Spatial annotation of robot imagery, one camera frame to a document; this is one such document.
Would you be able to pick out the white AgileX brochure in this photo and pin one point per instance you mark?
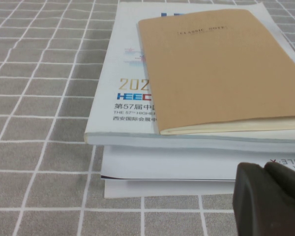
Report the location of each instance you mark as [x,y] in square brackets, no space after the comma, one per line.
[162,162]

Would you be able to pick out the grey checked tablecloth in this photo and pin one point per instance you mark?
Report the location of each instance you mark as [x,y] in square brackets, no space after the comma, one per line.
[39,123]

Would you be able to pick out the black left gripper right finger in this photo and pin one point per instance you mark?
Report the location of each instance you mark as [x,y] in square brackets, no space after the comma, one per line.
[292,201]

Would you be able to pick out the white HEEC catalogue book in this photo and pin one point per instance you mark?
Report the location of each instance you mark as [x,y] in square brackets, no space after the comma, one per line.
[118,73]

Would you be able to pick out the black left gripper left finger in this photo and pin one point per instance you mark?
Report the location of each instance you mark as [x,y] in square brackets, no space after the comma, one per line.
[250,209]

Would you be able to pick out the brown kraft notebook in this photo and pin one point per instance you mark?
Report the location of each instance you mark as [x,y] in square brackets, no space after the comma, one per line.
[211,73]

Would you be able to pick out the plain white booklet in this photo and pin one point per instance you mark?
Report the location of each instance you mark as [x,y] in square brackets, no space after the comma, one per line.
[137,189]

